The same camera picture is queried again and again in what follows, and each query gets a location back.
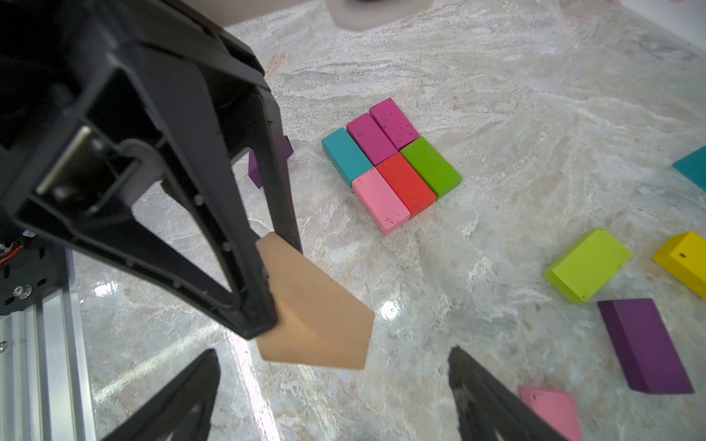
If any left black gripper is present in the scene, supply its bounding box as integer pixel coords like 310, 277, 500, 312
1, 1, 265, 243

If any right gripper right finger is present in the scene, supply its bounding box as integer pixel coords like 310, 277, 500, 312
448, 347, 564, 441

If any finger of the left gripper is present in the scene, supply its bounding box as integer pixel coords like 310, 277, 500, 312
15, 60, 279, 341
225, 84, 303, 252

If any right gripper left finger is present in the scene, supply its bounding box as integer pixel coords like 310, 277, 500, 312
106, 348, 221, 440

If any purple triangular block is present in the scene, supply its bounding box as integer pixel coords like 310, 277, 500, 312
246, 135, 295, 190

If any teal rectangular block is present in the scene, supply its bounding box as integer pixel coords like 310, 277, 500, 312
322, 128, 373, 187

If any hot pink rectangular block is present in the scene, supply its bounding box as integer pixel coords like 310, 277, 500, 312
347, 113, 398, 166

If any light pink rectangular block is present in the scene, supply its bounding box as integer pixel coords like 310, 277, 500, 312
352, 168, 411, 235

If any magenta rectangular block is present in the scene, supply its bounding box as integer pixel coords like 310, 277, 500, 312
369, 98, 420, 151

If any red rectangular block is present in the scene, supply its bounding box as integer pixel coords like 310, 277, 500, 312
376, 154, 437, 218

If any natural wood triangular block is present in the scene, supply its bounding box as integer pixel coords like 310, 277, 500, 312
256, 233, 375, 369

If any green rectangular block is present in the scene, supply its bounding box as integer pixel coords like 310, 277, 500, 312
401, 137, 463, 198

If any pink rectangular block right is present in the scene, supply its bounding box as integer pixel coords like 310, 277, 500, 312
518, 386, 584, 441

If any dark purple small block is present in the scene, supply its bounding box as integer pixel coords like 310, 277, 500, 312
598, 299, 695, 395

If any lime green small block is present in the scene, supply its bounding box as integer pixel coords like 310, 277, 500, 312
542, 228, 634, 304

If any yellow small block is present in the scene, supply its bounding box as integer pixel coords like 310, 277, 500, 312
653, 232, 706, 300

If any teal wedge block right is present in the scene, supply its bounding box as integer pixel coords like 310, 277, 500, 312
673, 146, 706, 191

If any aluminium front rail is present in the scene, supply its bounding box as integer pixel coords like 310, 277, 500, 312
1, 251, 97, 440

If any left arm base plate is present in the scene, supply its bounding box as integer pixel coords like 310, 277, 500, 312
1, 235, 70, 316

